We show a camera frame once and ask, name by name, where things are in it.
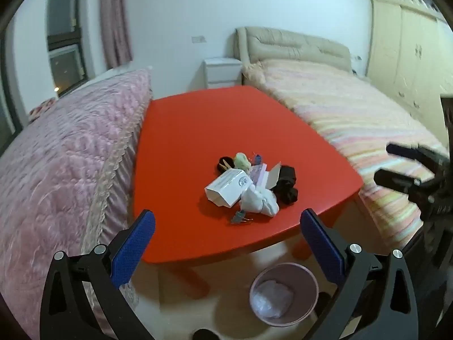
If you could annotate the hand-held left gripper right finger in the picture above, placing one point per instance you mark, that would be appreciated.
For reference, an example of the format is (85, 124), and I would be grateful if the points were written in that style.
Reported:
(318, 241)

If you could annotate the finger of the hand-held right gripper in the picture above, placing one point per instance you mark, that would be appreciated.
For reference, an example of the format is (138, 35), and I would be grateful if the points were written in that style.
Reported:
(391, 179)
(401, 150)

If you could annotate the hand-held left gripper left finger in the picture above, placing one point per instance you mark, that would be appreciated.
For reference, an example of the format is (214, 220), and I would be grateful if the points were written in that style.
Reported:
(136, 241)

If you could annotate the pink waste bin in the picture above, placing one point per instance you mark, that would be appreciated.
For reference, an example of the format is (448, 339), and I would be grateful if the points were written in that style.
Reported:
(308, 290)

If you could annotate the black sock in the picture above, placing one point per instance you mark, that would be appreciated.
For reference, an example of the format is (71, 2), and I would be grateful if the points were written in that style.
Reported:
(286, 184)

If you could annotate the white sock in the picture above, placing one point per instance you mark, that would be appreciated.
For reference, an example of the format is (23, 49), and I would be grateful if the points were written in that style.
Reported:
(258, 200)

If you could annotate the grey binder clip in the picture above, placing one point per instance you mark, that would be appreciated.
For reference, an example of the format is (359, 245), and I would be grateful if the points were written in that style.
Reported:
(239, 216)

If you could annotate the purple packet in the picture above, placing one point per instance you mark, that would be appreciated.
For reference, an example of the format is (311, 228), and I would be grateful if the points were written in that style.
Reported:
(258, 174)

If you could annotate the small blue clip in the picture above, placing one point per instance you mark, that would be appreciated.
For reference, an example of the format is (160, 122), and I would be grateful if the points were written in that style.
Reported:
(257, 158)

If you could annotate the white cardboard box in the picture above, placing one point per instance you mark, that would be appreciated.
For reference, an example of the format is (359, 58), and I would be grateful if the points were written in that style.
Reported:
(230, 184)

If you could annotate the pale green fluffy ball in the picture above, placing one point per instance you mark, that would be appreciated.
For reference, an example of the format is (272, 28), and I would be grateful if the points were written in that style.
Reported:
(241, 160)

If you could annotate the wooden clothespin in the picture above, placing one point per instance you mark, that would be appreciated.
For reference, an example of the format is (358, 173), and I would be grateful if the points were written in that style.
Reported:
(223, 167)

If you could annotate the black round item with clothespin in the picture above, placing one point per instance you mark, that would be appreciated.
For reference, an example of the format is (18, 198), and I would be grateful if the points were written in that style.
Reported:
(226, 161)

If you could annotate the dark wooden chair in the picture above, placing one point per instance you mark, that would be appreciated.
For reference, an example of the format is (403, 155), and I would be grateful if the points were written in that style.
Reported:
(447, 120)

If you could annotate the striped bed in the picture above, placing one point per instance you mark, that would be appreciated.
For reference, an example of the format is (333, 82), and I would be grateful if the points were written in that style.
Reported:
(336, 113)

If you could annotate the cream wardrobe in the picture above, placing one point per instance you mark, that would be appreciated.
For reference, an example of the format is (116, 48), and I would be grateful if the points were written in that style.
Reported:
(407, 53)

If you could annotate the pink quilted bed cover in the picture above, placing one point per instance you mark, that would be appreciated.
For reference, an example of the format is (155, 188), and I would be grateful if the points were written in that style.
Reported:
(63, 166)

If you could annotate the black slipper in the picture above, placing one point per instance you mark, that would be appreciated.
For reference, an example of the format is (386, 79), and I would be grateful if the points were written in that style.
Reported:
(207, 335)

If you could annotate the red table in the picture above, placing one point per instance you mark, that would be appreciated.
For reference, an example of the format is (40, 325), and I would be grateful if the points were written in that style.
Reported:
(212, 131)

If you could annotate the beige padded headboard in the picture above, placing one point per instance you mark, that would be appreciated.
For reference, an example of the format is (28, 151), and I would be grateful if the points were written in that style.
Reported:
(293, 44)

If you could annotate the red and white pillow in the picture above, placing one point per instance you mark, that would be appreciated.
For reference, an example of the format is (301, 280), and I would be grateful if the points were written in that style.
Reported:
(40, 109)

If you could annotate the white nightstand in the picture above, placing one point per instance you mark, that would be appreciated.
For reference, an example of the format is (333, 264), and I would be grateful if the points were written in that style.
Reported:
(221, 72)

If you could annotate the dark framed casement window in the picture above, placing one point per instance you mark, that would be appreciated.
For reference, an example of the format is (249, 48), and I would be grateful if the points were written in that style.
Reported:
(65, 42)

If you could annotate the pink curtain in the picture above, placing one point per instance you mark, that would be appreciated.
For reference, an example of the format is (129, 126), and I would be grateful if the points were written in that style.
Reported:
(115, 21)

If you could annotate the white wall socket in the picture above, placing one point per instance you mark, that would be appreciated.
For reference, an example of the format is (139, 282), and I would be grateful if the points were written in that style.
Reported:
(198, 39)

